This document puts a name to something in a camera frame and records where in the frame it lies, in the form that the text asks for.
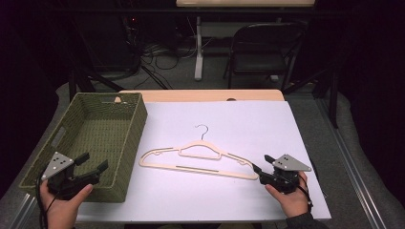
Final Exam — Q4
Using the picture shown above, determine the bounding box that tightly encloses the white paper sheet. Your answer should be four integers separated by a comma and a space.
75, 100, 332, 223

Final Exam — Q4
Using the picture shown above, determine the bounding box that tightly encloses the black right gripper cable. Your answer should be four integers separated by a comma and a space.
297, 171, 315, 212

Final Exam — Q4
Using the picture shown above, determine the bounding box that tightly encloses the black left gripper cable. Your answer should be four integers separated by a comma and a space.
35, 173, 62, 229

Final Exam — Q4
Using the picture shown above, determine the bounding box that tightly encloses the beige plastic clothes hanger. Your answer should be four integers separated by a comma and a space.
139, 124, 260, 181

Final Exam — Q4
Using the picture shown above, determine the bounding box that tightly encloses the green woven basket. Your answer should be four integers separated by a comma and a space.
18, 92, 149, 204

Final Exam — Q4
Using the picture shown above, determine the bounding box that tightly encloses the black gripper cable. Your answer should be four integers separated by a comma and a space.
297, 171, 315, 212
35, 173, 62, 229

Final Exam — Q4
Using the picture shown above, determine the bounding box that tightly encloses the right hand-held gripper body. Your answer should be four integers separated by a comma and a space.
259, 154, 312, 196

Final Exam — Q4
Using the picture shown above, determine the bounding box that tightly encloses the person's right hand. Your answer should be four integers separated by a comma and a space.
265, 171, 310, 219

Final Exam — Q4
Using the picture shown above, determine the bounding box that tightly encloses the metal floor rail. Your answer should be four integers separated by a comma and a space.
314, 94, 389, 229
9, 193, 36, 229

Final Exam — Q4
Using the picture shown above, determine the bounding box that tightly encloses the person's left hand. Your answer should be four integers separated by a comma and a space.
39, 184, 95, 229

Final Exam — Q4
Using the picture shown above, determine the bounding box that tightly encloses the white-legged background table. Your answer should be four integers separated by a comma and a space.
175, 0, 317, 82

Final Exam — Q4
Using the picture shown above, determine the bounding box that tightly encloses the tangle of floor cables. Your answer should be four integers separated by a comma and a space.
122, 15, 200, 91

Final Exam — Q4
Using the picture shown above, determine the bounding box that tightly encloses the black folding chair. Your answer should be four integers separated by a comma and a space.
222, 21, 308, 93

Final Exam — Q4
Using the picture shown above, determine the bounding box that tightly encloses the black metal stand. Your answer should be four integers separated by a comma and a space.
282, 67, 340, 130
67, 61, 126, 103

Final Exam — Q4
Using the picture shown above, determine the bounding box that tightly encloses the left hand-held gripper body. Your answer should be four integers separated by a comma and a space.
41, 152, 100, 201

